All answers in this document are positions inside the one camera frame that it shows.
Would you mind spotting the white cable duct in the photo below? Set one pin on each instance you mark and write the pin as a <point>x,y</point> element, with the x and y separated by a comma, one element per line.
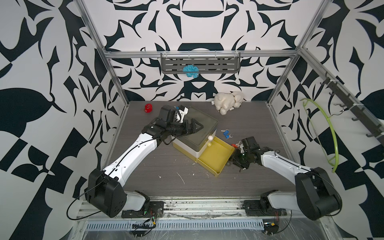
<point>178,225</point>

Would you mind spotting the teal crumpled cloth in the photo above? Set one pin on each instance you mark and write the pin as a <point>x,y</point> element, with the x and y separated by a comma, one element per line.
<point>191,71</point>

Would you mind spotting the three-drawer storage box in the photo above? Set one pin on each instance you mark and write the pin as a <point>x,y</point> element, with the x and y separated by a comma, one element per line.
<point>194,145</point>

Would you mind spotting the green clothes hanger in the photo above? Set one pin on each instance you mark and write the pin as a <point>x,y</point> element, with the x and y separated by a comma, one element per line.
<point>323,129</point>

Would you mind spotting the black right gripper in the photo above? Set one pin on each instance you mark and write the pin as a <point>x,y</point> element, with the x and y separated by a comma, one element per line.
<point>234,159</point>

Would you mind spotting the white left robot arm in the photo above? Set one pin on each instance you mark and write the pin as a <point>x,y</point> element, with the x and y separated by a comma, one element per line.
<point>105,187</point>

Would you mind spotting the red plush toy keychain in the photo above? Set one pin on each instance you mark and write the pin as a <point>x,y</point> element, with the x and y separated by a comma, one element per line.
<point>148,108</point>

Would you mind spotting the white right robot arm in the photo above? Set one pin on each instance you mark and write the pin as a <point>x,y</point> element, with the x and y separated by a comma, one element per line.
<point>314,196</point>

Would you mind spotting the keys with blue tag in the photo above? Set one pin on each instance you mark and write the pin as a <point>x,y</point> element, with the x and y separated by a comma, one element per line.
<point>227,134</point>

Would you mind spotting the grey wall hook rail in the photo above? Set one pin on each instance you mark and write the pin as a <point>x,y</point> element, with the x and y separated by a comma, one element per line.
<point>348,102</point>

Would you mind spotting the yellow bottom drawer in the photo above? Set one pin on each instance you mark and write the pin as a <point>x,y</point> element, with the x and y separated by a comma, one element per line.
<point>215,157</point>

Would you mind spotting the grey wall shelf rack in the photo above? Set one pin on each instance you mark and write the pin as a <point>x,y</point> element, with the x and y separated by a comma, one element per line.
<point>216,63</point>

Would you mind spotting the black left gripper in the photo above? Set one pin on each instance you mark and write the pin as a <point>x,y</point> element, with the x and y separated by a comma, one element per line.
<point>191,129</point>

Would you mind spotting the white plush toy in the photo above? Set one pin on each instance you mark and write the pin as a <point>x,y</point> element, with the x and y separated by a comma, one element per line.
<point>227,102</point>

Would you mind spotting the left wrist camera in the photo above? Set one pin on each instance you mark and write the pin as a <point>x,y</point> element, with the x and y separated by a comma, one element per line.
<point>173,114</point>

